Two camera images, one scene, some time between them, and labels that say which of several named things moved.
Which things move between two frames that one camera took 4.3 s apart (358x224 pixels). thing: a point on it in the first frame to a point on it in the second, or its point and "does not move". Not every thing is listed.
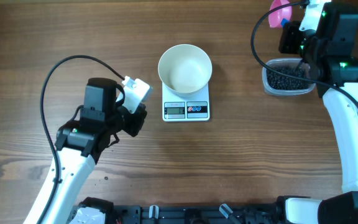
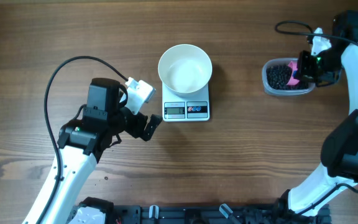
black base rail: [195, 214] does not move
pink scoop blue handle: [278, 18] to [294, 79]
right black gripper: [290, 30] to [304, 73]
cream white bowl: [186, 70] does not move
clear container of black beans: [276, 83] does not move
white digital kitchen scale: [193, 107] does not move
